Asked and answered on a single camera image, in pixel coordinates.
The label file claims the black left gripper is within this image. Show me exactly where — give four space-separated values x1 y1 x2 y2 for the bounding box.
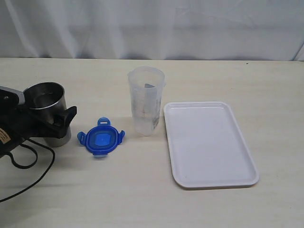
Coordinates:
0 86 77 152

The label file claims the stainless steel cup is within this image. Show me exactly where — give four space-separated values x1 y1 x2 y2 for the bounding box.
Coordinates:
23 82 71 147

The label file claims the blue plastic container lid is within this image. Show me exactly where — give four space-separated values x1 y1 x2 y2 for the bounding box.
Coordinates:
77 117 125 158

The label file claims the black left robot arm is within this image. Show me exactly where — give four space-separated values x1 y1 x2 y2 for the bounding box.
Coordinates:
0 82 77 156

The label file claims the clear plastic tall container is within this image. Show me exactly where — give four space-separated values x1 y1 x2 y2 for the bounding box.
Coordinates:
128 66 166 136

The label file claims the white rectangular plastic tray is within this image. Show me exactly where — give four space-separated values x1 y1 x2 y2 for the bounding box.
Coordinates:
163 101 259 190

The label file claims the white backdrop curtain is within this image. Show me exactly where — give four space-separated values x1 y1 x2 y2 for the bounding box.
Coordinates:
0 0 304 61

